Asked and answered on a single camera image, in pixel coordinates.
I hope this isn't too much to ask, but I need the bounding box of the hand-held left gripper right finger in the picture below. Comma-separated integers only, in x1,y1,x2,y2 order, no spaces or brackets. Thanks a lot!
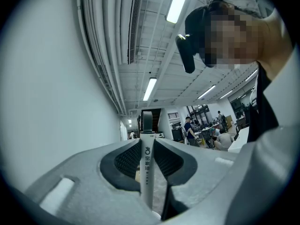
155,137,237,225

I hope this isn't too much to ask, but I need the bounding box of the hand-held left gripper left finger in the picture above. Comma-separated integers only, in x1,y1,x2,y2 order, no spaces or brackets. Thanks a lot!
23,138,165,225

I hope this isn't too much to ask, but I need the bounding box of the white labelled tube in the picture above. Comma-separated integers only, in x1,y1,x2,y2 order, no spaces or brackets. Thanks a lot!
139,111,157,214

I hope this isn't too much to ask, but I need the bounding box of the dark wooden staircase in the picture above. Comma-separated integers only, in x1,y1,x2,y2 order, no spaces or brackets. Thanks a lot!
137,108,162,133

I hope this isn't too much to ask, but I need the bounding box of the person's black shirt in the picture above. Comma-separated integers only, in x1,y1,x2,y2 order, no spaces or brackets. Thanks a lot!
247,62,279,143

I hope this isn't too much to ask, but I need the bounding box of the long ceiling light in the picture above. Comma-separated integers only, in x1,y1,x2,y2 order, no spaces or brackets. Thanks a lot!
142,77,157,102
197,84,216,100
166,0,192,24

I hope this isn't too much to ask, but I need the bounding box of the person's head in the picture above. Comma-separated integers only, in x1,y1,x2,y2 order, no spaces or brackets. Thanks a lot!
184,0,293,82

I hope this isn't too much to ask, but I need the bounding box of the ceiling air vent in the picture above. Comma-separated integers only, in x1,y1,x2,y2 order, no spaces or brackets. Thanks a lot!
127,0,143,65

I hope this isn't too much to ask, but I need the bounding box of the black head-mounted camera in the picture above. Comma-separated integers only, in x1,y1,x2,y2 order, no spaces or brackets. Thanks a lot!
175,33,195,74

